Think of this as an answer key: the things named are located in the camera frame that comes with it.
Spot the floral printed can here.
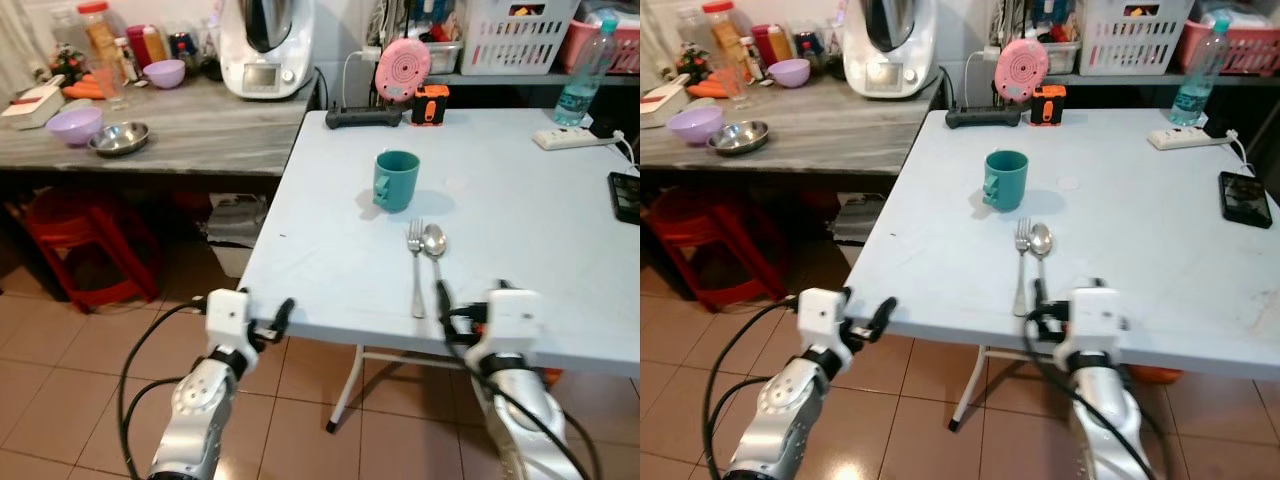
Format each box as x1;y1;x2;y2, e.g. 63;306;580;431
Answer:
50;45;86;86
675;43;713;83

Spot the black power strip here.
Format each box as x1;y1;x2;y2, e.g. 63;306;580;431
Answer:
325;107;403;129
946;106;1023;129

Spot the stainless steel bowl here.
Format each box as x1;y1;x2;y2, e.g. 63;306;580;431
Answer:
88;121;151;158
708;120;772;157

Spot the white plastic bin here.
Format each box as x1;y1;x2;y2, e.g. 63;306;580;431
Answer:
830;193;887;271
205;195;269;279

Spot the clear bottle white cap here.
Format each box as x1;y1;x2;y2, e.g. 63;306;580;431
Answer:
675;8;711;56
50;8;86;56

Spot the white power strip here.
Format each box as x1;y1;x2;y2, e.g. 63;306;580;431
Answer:
1147;127;1231;152
533;127;619;152

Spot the black smartphone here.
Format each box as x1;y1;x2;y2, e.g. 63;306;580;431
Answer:
1218;171;1274;229
608;172;641;225

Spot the silver metal spoon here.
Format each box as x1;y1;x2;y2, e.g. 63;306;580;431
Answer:
1029;223;1054;287
421;223;448;291

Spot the clear water bottle teal cap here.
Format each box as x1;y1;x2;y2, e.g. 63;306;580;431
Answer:
1168;15;1231;128
553;15;619;128

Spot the clear plastic box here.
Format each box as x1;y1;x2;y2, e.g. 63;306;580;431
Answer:
1045;38;1086;76
425;38;466;76

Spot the large purple plastic bowl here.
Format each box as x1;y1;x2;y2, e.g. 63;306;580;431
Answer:
47;107;104;148
667;106;725;147

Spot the red plastic stool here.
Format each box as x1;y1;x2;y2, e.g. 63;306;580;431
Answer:
15;190;161;311
645;188;791;311

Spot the orange and black device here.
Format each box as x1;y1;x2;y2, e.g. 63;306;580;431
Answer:
1030;85;1067;126
412;85;450;126

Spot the cracker jar red lid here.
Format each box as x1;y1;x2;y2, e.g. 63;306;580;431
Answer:
702;1;749;66
78;2;126;66

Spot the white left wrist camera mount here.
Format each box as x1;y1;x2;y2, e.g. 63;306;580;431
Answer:
799;288;852;349
205;289;253;351

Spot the white hanging towel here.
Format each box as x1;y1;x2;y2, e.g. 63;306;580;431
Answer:
0;0;51;93
640;0;681;87

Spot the silver metal fork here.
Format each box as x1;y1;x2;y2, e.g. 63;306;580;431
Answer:
406;219;427;319
1013;218;1033;317

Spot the clear drinking glass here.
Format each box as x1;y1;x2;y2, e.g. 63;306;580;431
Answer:
98;62;129;111
722;62;751;109

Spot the white plastic basket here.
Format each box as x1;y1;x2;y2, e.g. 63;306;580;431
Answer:
1078;0;1196;76
460;0;581;76

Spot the white grater red blade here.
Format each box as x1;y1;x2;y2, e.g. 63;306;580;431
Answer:
0;88;66;131
640;87;691;129

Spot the teal ceramic mug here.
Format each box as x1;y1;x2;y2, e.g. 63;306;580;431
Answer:
373;150;421;213
984;150;1029;212

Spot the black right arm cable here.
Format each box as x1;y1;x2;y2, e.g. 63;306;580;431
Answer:
438;300;604;480
1025;300;1176;480

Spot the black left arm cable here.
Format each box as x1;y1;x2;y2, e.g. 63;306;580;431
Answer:
700;297;806;480
117;298;216;480

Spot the small purple plastic bowl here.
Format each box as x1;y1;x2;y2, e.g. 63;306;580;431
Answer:
768;58;811;89
144;59;187;90

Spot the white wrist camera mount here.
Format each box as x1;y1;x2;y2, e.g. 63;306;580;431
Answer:
799;288;852;349
1066;288;1122;347
483;288;542;347
205;289;253;351

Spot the pink round device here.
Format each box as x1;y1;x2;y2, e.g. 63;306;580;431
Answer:
375;38;433;103
996;38;1050;103

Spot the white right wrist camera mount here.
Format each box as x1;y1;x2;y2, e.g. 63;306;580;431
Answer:
483;288;542;347
1066;288;1122;347

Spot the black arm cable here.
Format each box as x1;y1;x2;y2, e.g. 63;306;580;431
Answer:
700;297;806;480
438;300;604;480
117;298;216;480
1025;300;1176;480

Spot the white charger cable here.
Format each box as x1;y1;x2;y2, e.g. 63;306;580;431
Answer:
964;44;1003;109
343;44;384;111

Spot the pink plastic basket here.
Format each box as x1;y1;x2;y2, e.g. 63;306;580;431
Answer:
1175;18;1280;76
558;18;641;76

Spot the white food processor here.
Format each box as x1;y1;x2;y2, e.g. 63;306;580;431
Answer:
843;0;938;99
218;0;317;101

